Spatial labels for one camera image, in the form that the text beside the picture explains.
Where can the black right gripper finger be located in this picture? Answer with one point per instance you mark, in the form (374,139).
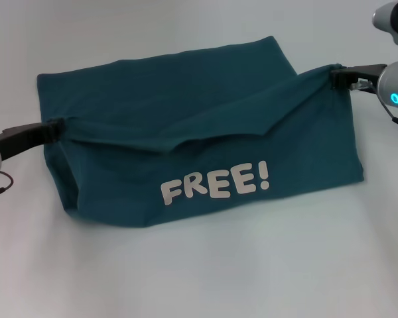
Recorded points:
(340,77)

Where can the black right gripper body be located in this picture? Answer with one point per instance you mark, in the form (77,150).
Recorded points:
(368,74)

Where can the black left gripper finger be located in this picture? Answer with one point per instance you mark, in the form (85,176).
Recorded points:
(54,130)

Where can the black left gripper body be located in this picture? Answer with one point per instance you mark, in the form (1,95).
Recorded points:
(20,137)

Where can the teal blue shirt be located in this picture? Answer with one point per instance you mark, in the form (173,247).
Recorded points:
(202,142)

